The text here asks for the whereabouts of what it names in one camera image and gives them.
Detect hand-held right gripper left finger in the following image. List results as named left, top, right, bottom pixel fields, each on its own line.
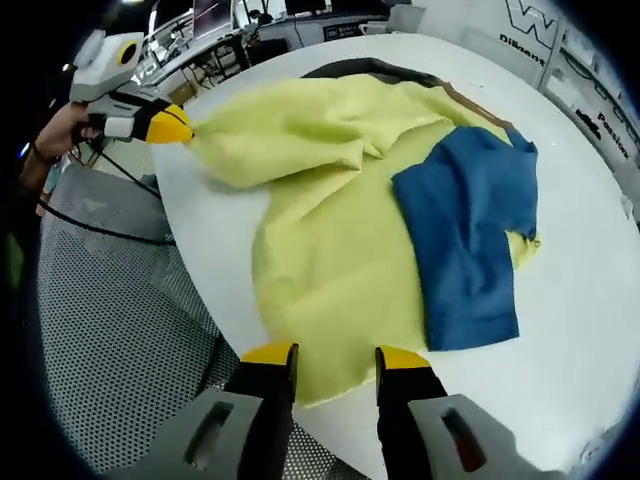
left=182, top=341, right=301, bottom=480

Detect grey office desk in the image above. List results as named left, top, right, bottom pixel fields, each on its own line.
left=143, top=14, right=262, bottom=97

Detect person's left hand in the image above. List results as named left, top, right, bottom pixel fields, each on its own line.
left=37, top=105, right=104, bottom=162

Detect yellow blue dark garment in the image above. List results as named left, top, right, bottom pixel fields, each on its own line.
left=188, top=56, right=542, bottom=410

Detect grey mesh chair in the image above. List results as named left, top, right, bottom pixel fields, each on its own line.
left=35, top=163, right=354, bottom=480

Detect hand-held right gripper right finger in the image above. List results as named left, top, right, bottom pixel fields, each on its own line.
left=373, top=344, right=540, bottom=476

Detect large white-framed monitor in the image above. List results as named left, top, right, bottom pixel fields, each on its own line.
left=191, top=0, right=237, bottom=32

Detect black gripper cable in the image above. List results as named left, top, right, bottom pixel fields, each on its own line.
left=38, top=143, right=177, bottom=247

